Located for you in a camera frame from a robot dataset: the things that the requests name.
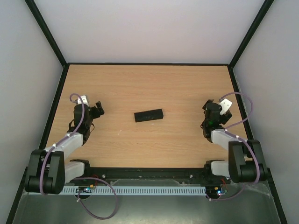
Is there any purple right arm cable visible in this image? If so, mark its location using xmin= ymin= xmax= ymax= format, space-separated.
xmin=205 ymin=92 xmax=261 ymax=202

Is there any light blue slotted cable duct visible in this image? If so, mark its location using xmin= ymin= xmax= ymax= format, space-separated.
xmin=60 ymin=186 xmax=206 ymax=196

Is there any black sunglasses case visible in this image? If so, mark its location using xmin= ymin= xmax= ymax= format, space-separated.
xmin=134 ymin=109 xmax=164 ymax=123

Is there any black aluminium frame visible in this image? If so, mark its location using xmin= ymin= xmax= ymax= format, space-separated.
xmin=6 ymin=0 xmax=287 ymax=224

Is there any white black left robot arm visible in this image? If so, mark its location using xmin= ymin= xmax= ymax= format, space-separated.
xmin=24 ymin=99 xmax=105 ymax=194

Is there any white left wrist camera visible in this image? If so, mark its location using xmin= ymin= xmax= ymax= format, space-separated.
xmin=76 ymin=95 xmax=89 ymax=106

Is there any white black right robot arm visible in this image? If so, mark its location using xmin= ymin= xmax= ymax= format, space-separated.
xmin=200 ymin=99 xmax=268 ymax=183

